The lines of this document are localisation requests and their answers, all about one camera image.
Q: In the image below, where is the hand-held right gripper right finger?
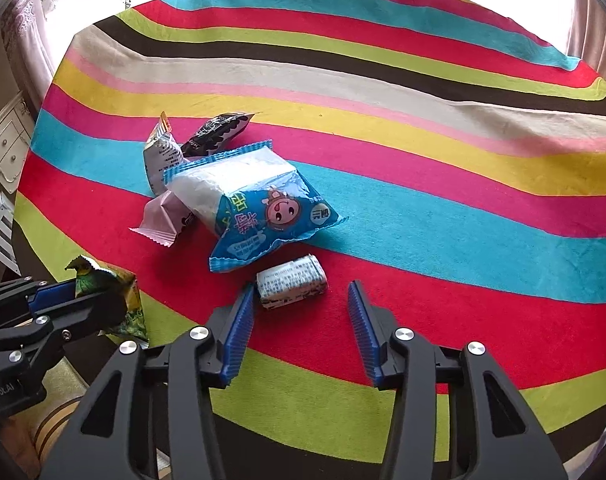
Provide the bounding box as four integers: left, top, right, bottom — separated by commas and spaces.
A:
347, 280, 570, 480

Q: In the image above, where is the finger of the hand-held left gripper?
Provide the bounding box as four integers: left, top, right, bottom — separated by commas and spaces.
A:
0, 290, 127, 367
0, 276, 80, 328

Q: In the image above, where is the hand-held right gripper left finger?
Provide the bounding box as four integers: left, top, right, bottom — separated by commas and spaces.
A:
40, 283, 257, 480

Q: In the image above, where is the dark green yellow snack packet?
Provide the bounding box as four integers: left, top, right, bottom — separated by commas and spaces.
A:
65, 255, 150, 344

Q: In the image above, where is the small white printed snack packet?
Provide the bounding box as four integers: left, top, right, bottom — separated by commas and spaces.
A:
255, 254, 330, 311

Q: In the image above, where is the pale pink snack packet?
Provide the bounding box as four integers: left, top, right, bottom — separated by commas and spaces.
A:
129, 192, 200, 249

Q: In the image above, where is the blue cartoon snack packet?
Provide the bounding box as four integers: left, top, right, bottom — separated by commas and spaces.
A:
163, 140, 350, 274

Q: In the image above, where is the white drawer cabinet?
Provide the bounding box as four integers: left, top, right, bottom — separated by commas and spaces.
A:
0, 89, 37, 194

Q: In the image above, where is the white orange snack packet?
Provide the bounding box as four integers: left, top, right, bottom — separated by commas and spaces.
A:
143, 111, 190, 196

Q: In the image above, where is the striped multicolour cloth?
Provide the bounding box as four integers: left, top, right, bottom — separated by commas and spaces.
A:
13, 0, 606, 466

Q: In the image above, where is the black snack packet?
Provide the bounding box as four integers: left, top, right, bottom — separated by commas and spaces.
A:
179, 111, 262, 159

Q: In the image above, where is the white lace curtain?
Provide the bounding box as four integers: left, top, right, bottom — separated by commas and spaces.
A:
0, 0, 136, 111

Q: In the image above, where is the brown curtain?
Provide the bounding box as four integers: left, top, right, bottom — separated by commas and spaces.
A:
564, 0, 606, 92

